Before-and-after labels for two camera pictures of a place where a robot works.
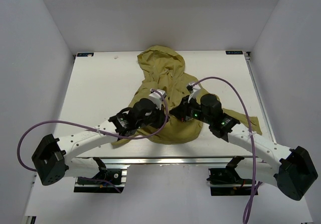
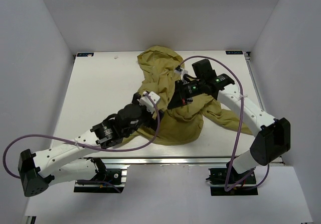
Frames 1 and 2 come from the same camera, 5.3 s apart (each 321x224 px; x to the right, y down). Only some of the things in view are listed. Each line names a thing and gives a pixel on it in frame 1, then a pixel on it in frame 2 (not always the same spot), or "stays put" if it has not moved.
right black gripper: [181, 111] -> [180, 97]
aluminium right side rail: [247, 58] stays put
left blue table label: [85, 54] stays put
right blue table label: [233, 52] stays put
